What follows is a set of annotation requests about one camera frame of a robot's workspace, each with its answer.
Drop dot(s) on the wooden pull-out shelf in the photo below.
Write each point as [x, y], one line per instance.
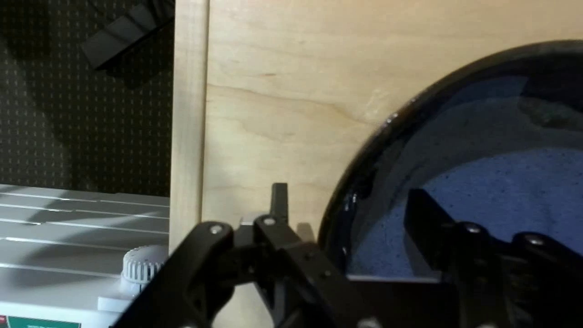
[292, 92]

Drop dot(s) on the white slatted radiator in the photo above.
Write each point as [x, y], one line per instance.
[73, 212]

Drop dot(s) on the dark blue ceramic bowl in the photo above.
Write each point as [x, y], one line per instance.
[485, 170]

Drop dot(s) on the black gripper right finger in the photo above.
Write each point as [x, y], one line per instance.
[485, 267]

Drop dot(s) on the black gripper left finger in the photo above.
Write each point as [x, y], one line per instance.
[206, 280]

